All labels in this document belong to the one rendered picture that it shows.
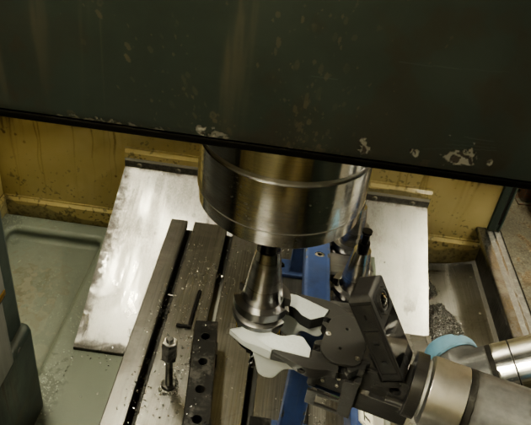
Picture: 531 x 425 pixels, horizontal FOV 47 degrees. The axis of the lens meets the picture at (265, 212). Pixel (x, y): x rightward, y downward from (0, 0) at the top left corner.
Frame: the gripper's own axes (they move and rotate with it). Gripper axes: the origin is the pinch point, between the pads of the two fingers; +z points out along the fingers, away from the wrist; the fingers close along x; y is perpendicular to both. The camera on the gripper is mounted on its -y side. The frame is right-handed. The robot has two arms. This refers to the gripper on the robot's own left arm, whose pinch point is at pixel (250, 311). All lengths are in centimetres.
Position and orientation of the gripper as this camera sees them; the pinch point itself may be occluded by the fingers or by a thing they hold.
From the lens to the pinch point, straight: 69.8
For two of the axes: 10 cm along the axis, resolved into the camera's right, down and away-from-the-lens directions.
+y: -1.2, 7.9, 6.0
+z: -9.3, -3.0, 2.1
